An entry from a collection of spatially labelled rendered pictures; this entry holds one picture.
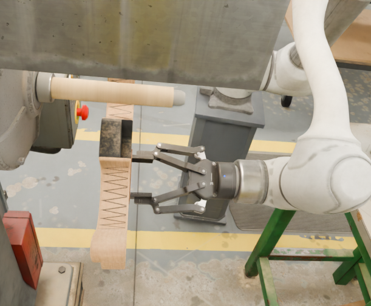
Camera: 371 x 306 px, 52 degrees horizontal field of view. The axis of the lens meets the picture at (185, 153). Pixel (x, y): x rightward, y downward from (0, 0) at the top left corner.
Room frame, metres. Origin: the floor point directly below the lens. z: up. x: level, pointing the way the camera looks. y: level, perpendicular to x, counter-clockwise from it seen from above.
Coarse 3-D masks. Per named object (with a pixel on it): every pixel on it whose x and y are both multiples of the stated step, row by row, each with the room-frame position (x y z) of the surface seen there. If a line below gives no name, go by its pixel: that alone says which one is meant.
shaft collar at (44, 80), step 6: (42, 72) 0.44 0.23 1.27; (36, 78) 0.43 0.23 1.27; (42, 78) 0.43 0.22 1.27; (48, 78) 0.43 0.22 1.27; (36, 84) 0.42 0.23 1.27; (42, 84) 0.42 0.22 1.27; (48, 84) 0.42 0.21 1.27; (36, 90) 0.41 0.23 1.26; (42, 90) 0.42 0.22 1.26; (48, 90) 0.42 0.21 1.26; (36, 96) 0.41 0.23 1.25; (42, 96) 0.41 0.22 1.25; (48, 96) 0.42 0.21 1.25; (42, 102) 0.42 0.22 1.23; (48, 102) 0.42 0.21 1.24
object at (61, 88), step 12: (60, 84) 0.43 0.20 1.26; (72, 84) 0.44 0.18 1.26; (84, 84) 0.44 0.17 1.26; (96, 84) 0.45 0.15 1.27; (108, 84) 0.45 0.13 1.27; (120, 84) 0.46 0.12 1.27; (132, 84) 0.46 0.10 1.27; (144, 84) 0.47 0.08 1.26; (60, 96) 0.43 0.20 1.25; (72, 96) 0.43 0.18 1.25; (84, 96) 0.43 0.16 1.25; (96, 96) 0.44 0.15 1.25; (108, 96) 0.44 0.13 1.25; (120, 96) 0.44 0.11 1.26; (132, 96) 0.45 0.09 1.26; (144, 96) 0.45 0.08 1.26; (156, 96) 0.46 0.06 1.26; (168, 96) 0.46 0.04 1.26
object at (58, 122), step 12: (48, 108) 0.61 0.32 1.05; (60, 108) 0.62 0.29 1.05; (72, 108) 0.65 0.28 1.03; (48, 120) 0.61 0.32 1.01; (60, 120) 0.62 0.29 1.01; (72, 120) 0.64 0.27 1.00; (48, 132) 0.61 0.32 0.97; (60, 132) 0.62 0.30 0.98; (72, 132) 0.63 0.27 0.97; (36, 144) 0.60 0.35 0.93; (48, 144) 0.61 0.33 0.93; (60, 144) 0.61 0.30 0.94; (72, 144) 0.63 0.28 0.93
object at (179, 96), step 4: (176, 92) 0.47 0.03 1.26; (180, 92) 0.47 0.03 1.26; (184, 92) 0.48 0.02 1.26; (176, 96) 0.47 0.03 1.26; (180, 96) 0.47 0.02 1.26; (184, 96) 0.47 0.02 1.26; (176, 100) 0.46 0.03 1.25; (180, 100) 0.47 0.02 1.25; (184, 100) 0.47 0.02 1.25; (176, 104) 0.47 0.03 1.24; (180, 104) 0.47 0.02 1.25
